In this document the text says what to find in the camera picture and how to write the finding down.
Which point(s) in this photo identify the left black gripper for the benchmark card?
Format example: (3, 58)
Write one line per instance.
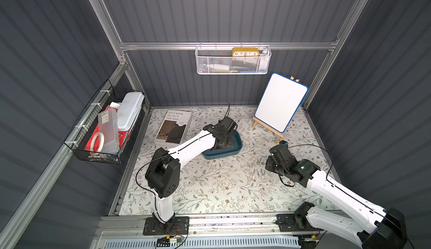
(221, 139)

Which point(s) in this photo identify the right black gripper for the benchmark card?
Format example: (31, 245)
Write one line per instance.
(273, 161)

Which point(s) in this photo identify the teal plastic storage tray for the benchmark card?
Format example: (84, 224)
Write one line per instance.
(234, 147)

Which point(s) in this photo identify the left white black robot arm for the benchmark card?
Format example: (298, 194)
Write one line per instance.
(161, 175)

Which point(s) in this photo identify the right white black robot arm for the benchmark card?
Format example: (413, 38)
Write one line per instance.
(367, 225)

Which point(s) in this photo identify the interior design trends book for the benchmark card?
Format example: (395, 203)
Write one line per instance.
(174, 128)

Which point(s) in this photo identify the blue framed whiteboard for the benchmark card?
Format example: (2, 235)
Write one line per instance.
(281, 102)

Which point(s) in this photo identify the yellow digital clock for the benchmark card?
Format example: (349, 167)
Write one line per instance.
(245, 52)

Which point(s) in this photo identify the white plastic case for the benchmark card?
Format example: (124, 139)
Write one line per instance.
(129, 109)

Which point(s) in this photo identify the translucent plastic container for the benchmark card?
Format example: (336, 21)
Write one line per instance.
(107, 124)

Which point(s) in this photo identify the white tape roll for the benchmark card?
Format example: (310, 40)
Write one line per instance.
(97, 142)

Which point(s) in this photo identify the white wire wall basket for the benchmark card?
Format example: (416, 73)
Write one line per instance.
(218, 60)

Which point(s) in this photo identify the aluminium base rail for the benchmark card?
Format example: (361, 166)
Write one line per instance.
(226, 231)

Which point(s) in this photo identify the black wire side basket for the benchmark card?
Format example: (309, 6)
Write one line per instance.
(84, 130)

